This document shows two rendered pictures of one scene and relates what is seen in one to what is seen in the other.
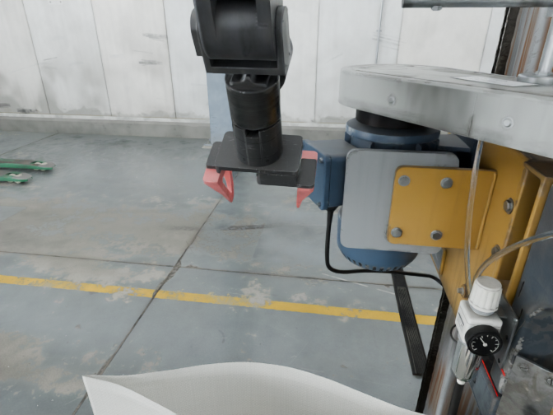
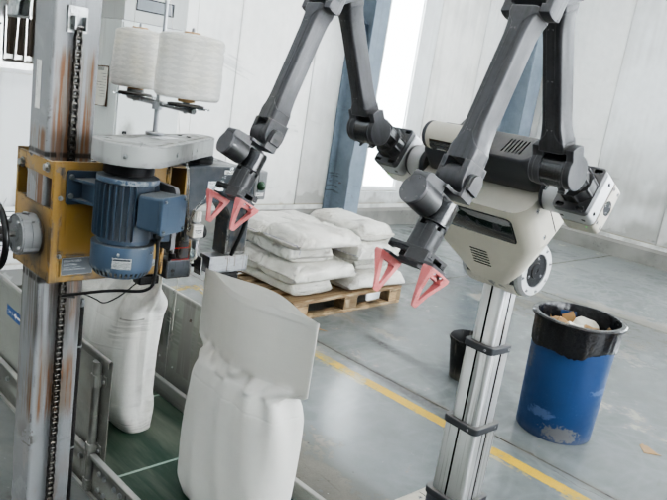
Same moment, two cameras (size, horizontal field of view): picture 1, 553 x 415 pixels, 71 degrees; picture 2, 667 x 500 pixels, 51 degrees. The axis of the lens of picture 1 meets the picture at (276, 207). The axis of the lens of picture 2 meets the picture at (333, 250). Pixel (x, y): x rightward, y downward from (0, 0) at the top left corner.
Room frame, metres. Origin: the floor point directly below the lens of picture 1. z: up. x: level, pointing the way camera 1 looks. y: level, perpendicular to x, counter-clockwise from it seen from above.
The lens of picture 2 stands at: (1.68, 1.21, 1.62)
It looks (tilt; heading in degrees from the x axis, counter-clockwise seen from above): 13 degrees down; 216
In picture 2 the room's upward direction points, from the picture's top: 9 degrees clockwise
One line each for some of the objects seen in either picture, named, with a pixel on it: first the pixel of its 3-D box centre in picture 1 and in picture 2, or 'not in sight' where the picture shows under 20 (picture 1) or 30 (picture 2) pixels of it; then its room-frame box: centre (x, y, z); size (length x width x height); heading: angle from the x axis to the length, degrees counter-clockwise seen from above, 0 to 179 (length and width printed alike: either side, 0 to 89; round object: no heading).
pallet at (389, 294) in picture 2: not in sight; (313, 286); (-2.54, -1.95, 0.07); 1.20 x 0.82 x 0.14; 174
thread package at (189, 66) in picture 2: not in sight; (190, 67); (0.48, -0.18, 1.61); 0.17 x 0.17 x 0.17
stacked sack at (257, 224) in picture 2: not in sight; (276, 221); (-2.26, -2.18, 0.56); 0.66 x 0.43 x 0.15; 169
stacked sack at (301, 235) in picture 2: not in sight; (314, 234); (-2.22, -1.77, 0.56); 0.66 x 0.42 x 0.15; 172
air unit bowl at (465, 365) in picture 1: (467, 357); (193, 248); (0.35, -0.24, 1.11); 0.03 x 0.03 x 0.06
